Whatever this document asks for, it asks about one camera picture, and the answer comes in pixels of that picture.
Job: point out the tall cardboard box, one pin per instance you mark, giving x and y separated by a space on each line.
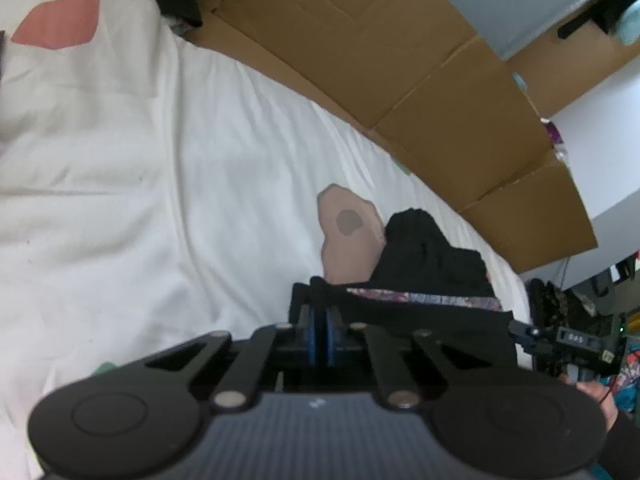
575 85

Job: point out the bear printed white blanket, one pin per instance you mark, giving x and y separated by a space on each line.
150 185

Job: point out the leopard print garment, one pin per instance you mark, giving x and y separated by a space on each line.
560 305

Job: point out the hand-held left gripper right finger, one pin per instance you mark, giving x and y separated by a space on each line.
332 335

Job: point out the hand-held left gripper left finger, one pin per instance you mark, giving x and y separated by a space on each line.
312 335

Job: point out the white cabinet panel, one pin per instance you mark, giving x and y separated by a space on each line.
600 160

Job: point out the black garment with patterned lining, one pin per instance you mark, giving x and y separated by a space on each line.
430 270

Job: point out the person's right hand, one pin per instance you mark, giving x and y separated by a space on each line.
597 405

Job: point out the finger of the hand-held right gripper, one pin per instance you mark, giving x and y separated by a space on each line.
522 335

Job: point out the purple white tissue pack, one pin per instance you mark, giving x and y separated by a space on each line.
552 132

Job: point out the flat cardboard sheet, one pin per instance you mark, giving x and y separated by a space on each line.
400 85

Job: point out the blue cartoon blanket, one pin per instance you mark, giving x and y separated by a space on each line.
631 375

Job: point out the person's right forearm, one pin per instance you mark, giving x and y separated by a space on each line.
625 450

